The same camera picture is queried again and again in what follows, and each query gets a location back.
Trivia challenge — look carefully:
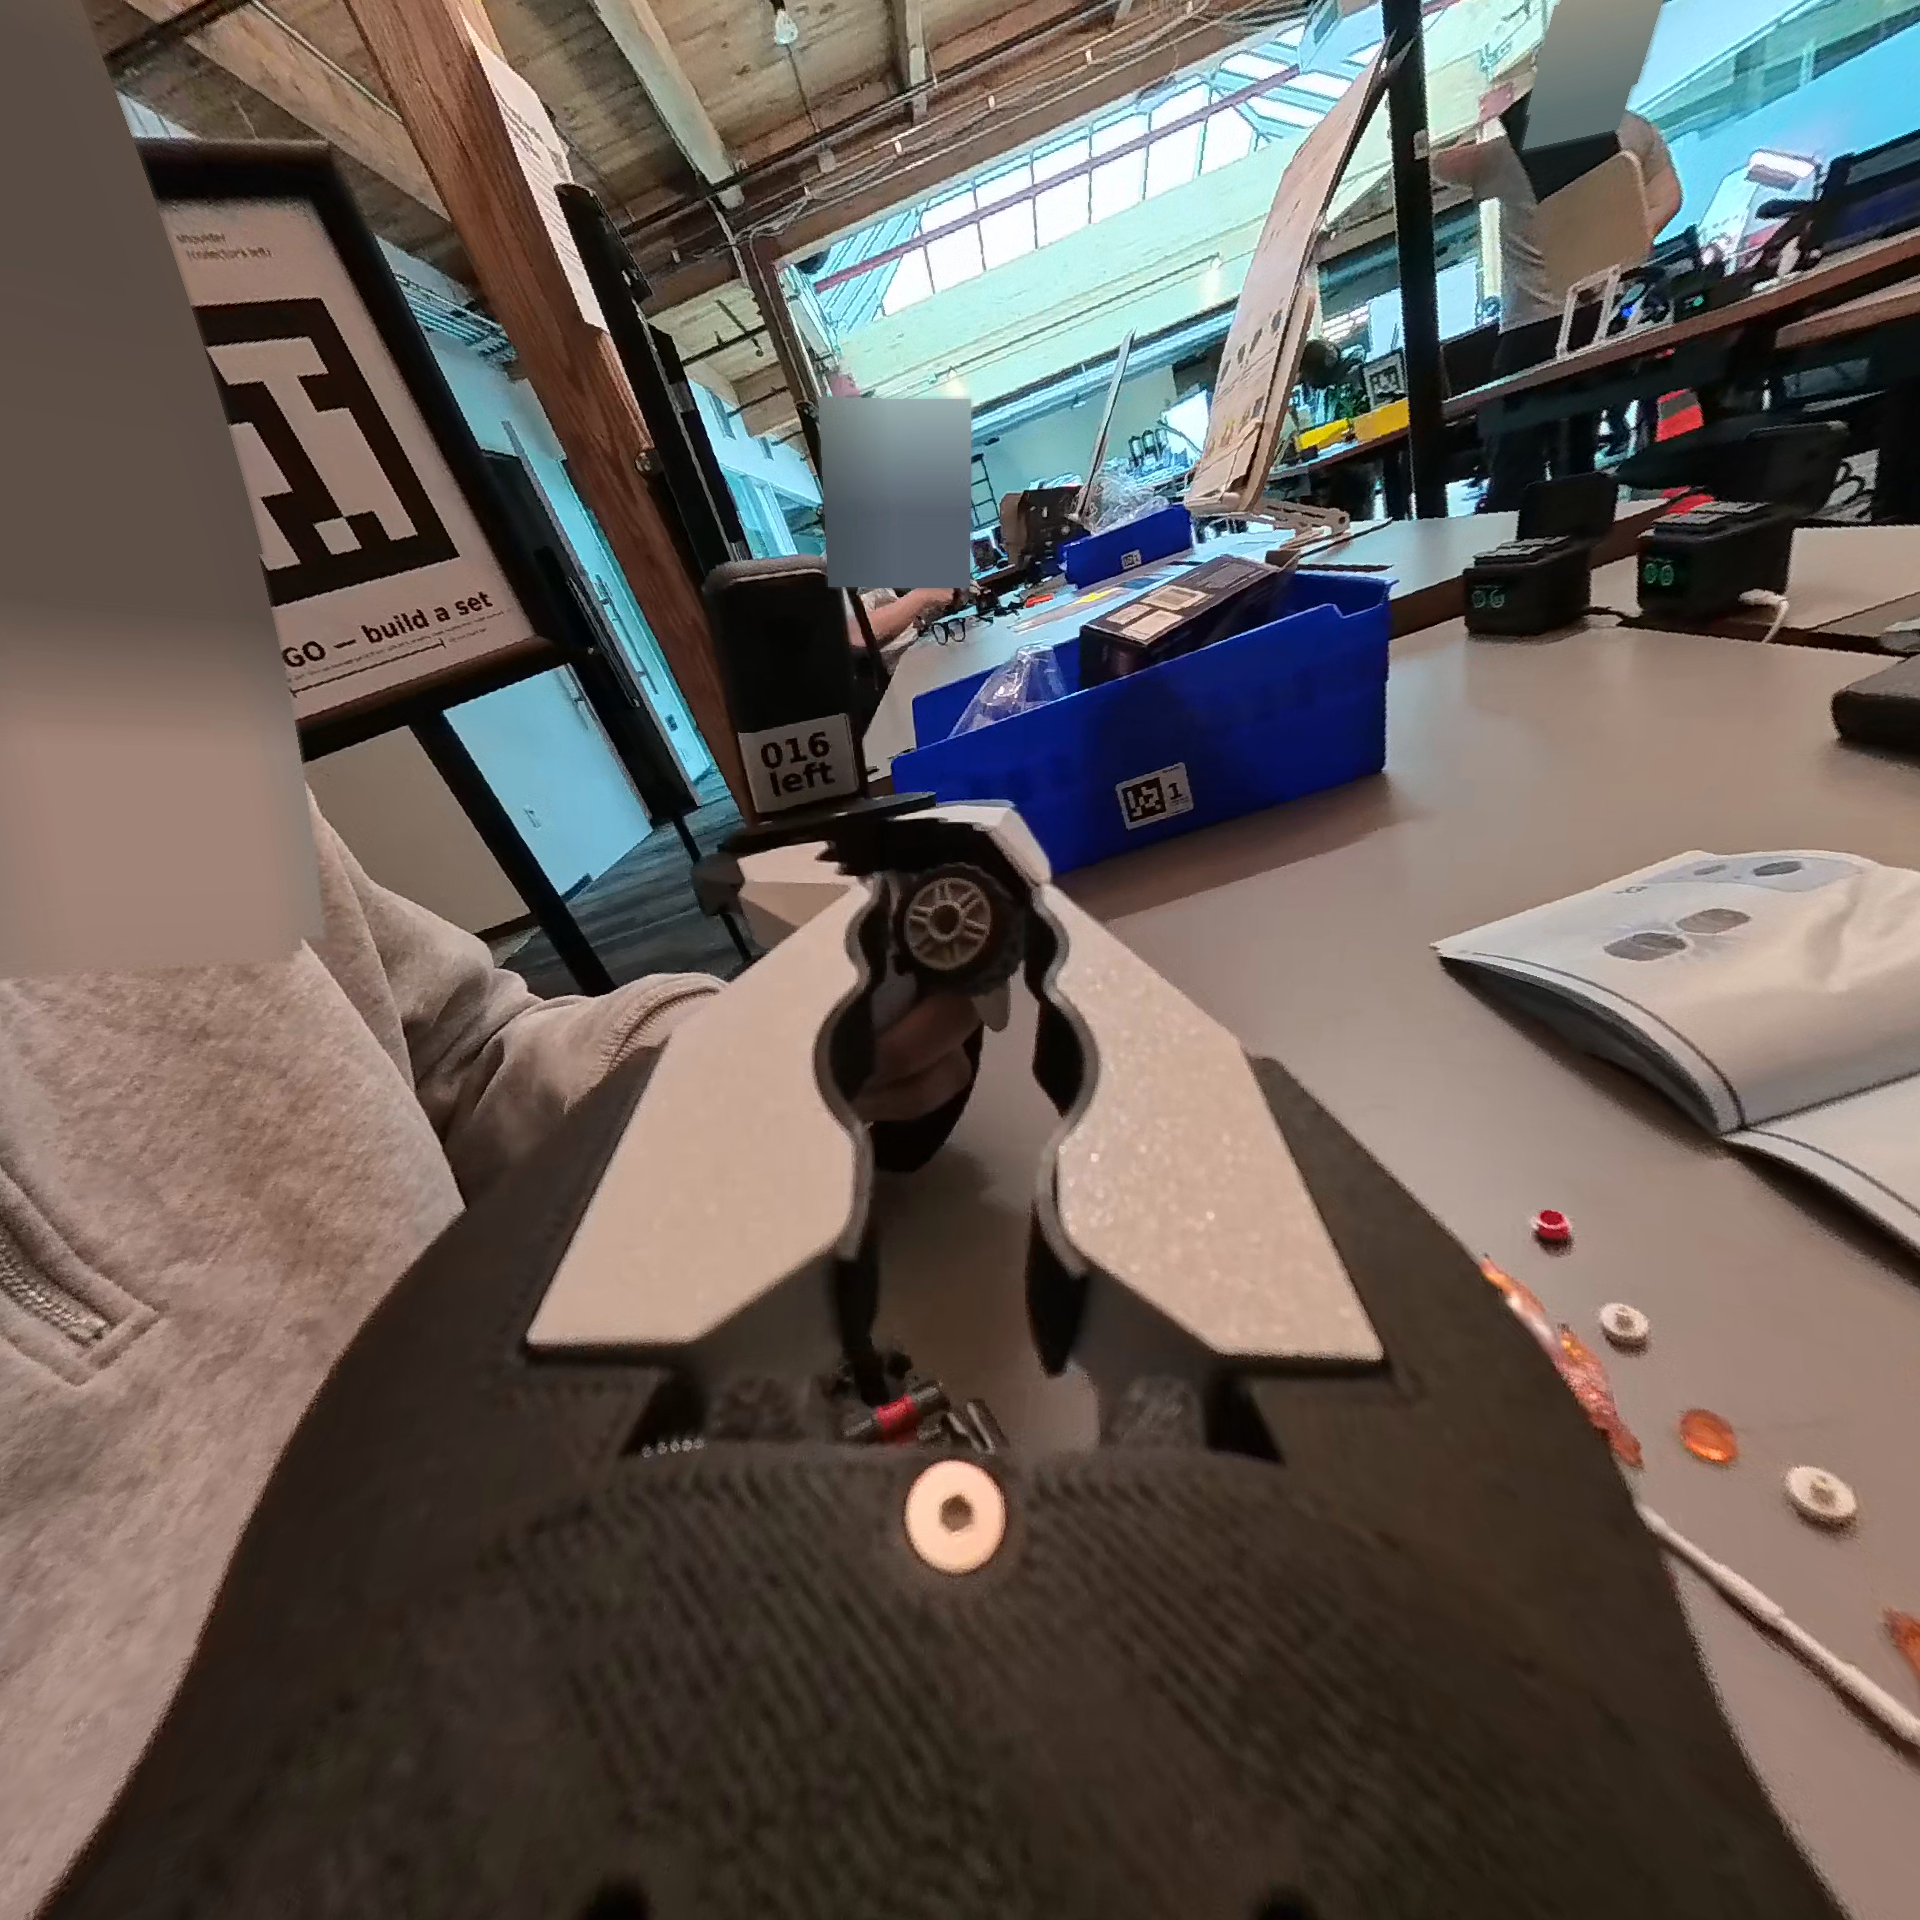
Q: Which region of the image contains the black power bank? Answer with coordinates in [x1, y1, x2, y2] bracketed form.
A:
[1831, 651, 1920, 756]

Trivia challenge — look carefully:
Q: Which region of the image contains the clear plastic bag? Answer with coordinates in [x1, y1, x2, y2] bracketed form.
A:
[951, 644, 1082, 738]

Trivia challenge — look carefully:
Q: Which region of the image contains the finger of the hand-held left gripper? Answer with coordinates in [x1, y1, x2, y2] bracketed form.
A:
[895, 799, 1055, 906]
[694, 843, 872, 970]

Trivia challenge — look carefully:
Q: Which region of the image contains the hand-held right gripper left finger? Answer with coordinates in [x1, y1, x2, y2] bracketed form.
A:
[522, 878, 889, 1363]

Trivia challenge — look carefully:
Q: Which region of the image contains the wooden desk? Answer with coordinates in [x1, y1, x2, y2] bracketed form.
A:
[1439, 223, 1920, 511]

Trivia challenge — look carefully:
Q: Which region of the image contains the person's left hand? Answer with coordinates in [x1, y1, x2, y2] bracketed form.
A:
[858, 981, 987, 1123]

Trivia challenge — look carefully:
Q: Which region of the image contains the white paper notice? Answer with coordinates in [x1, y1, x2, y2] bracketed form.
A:
[476, 56, 613, 336]

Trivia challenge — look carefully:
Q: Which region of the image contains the blue plastic bin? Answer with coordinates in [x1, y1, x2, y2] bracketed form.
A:
[891, 569, 1398, 876]
[1061, 501, 1196, 589]

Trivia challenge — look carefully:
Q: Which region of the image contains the white lego chain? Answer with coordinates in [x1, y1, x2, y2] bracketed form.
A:
[1637, 1503, 1920, 1752]

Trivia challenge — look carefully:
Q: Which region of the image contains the person's left forearm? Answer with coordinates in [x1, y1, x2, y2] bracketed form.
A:
[433, 966, 737, 1175]

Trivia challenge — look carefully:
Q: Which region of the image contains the dark cardboard box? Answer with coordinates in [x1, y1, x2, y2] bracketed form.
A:
[1076, 553, 1299, 692]

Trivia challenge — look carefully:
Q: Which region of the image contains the orange lego flame piece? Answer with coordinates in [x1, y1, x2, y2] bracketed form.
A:
[1481, 1255, 1644, 1469]

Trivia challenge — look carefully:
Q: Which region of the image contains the person's grey sweater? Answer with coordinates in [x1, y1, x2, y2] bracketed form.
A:
[0, 793, 632, 1920]

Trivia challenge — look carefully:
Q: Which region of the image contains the black lego tire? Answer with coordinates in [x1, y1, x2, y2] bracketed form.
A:
[891, 857, 1037, 1033]

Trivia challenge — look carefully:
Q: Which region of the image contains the black lego motorcycle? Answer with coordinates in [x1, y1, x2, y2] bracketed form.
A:
[831, 1259, 1008, 1449]

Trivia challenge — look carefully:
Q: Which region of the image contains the wooden post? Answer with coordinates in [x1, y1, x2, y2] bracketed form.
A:
[352, 0, 751, 781]

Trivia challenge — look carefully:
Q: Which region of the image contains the black metal pole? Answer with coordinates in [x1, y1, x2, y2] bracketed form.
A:
[1379, 0, 1452, 520]

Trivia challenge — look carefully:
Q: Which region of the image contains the instruction booklet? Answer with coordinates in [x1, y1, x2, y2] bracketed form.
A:
[1433, 849, 1920, 1253]

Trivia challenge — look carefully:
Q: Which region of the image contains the tan board on stand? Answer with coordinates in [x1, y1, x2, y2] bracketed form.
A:
[1181, 43, 1389, 550]

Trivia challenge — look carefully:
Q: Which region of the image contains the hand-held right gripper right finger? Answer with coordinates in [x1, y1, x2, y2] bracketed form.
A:
[1027, 883, 1388, 1378]

